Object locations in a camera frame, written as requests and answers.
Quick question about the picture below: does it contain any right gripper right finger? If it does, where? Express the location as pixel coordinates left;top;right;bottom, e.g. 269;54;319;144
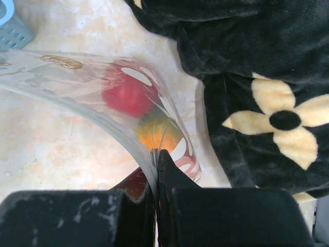
157;150;315;246

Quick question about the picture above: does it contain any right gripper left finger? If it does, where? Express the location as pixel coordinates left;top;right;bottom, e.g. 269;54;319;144
1;169;155;246

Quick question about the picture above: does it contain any green orange mango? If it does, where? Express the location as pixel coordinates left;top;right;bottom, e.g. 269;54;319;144
135;107;184;152

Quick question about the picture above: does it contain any clear dotted zip bag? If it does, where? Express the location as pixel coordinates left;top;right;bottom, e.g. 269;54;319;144
1;49;202;199

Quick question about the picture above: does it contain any red yellow mango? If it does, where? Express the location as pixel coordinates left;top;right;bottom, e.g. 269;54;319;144
101;65;159;118

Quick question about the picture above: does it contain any light blue plastic basket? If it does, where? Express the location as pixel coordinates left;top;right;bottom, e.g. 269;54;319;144
1;0;35;49

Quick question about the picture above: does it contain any black floral pillow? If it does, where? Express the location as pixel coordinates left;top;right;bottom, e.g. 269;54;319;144
127;1;328;201

